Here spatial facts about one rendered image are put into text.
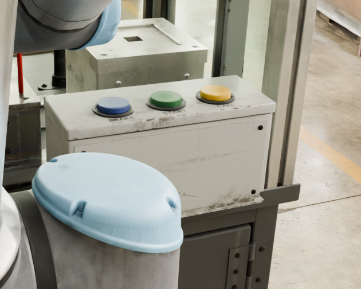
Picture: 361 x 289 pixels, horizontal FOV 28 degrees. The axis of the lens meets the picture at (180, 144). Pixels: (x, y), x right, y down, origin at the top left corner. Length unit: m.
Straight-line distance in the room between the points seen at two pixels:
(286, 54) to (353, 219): 1.59
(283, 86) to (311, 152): 1.95
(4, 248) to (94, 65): 0.60
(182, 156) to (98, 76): 0.22
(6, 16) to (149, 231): 0.25
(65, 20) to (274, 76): 0.47
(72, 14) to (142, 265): 0.20
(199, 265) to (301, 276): 1.13
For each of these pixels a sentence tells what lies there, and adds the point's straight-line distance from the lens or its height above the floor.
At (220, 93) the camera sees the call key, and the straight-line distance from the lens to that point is 0.93.
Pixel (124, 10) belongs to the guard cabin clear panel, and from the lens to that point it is 1.56.
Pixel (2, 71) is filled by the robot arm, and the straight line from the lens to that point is 0.36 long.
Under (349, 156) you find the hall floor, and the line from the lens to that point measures 2.94.
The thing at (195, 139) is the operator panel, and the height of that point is 0.86.
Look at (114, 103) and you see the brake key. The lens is 0.88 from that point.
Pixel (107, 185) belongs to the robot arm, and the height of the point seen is 0.98.
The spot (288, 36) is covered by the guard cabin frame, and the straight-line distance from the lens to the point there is 0.96.
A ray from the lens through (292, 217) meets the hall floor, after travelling 2.45.
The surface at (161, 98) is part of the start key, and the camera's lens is 0.90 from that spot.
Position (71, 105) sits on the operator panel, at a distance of 0.90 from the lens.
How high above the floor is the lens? 1.24
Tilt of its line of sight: 26 degrees down
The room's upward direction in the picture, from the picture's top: 3 degrees clockwise
